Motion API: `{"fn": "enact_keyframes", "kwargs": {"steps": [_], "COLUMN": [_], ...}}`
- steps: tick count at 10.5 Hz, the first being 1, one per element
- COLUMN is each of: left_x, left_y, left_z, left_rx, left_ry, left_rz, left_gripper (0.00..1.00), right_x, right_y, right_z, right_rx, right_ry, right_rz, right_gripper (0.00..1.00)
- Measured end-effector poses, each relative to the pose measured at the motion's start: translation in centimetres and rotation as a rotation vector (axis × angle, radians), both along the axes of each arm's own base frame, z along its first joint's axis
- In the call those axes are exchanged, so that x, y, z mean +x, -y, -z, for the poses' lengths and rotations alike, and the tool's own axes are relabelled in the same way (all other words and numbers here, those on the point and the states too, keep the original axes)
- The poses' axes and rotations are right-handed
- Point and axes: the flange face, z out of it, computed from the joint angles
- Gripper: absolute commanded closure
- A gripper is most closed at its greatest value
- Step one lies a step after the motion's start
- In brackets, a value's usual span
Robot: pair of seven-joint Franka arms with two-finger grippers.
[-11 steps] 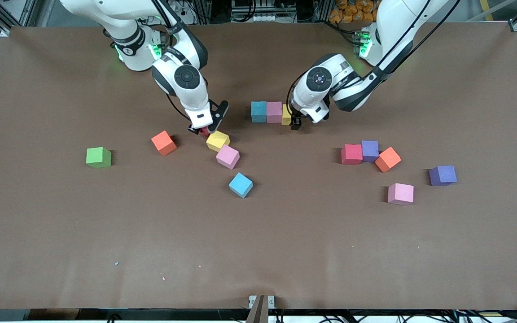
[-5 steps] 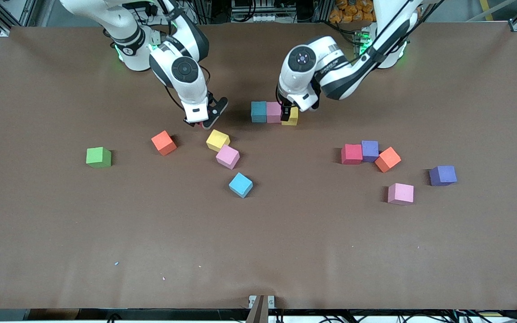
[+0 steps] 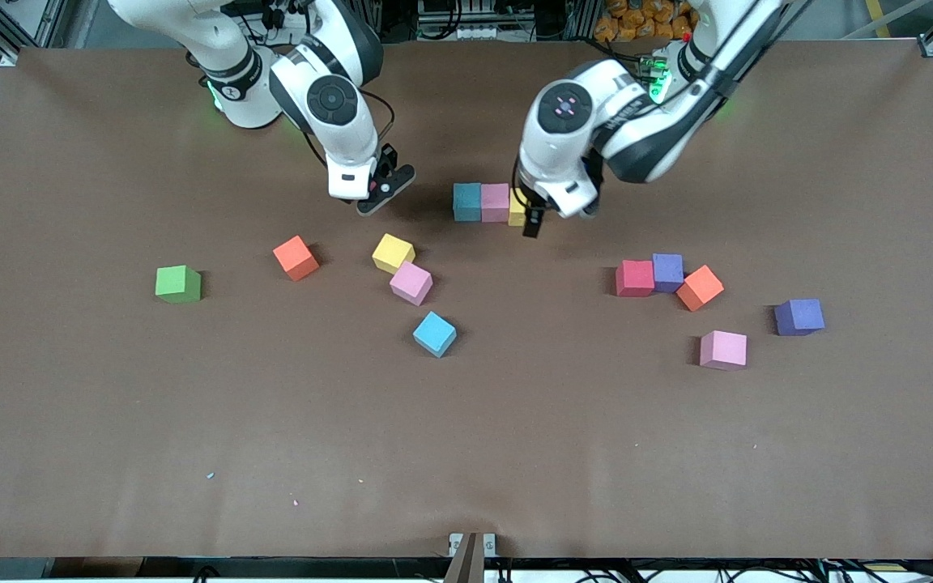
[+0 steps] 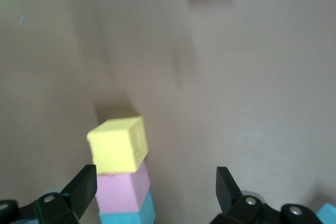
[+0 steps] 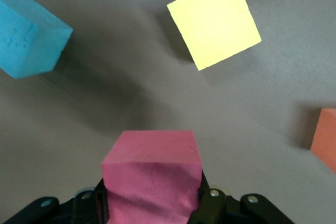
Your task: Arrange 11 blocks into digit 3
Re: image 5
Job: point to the yellow foam block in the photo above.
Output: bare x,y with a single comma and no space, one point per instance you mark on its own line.
212,24

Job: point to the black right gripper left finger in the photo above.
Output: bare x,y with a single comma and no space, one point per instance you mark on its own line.
84,211

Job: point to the red foam block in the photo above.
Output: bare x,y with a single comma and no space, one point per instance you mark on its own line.
152,169

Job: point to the blue foam block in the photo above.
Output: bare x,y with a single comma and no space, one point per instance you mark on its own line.
26,37

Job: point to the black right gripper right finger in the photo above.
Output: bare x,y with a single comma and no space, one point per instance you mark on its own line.
215,208

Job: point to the orange foam block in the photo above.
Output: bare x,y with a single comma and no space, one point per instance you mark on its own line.
325,140

